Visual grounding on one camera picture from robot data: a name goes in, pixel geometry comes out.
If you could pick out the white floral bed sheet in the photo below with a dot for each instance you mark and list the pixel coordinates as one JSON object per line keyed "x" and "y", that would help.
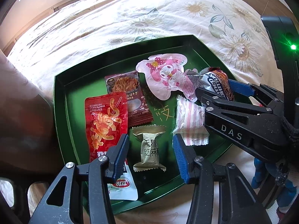
{"x": 231, "y": 29}

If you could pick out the olive green pastry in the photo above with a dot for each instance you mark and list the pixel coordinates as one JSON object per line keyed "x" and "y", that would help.
{"x": 149, "y": 150}

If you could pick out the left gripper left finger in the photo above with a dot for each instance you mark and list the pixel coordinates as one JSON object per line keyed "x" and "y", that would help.
{"x": 63, "y": 201}

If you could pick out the dark wooden chair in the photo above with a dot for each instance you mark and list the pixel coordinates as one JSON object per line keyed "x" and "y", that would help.
{"x": 21, "y": 180}

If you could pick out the dark red noodle snack packet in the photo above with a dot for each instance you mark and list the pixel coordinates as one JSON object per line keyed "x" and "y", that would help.
{"x": 129, "y": 82}

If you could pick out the green tray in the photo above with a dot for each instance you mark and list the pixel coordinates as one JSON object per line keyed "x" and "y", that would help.
{"x": 86, "y": 79}

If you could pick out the pink My Melody snack bag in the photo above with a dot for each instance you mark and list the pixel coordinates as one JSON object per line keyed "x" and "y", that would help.
{"x": 165, "y": 73}

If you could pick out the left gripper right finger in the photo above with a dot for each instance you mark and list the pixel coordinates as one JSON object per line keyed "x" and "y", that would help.
{"x": 238, "y": 203}

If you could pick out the red white snack pouch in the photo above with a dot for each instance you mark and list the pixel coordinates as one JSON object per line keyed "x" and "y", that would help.
{"x": 106, "y": 120}

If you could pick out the pink striped snack packet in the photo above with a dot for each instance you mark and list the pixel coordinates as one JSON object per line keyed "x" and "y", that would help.
{"x": 190, "y": 123}

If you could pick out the white blue chip bag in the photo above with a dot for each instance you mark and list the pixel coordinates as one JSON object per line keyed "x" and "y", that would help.
{"x": 212, "y": 79}

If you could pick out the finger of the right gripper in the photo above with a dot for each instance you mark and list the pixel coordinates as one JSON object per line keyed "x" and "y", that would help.
{"x": 262, "y": 94}
{"x": 210, "y": 99}

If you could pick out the blue gloved right hand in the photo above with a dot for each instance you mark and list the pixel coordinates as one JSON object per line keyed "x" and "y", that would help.
{"x": 278, "y": 182}

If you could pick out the brown pillow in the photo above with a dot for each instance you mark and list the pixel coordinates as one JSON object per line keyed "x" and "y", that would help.
{"x": 28, "y": 138}

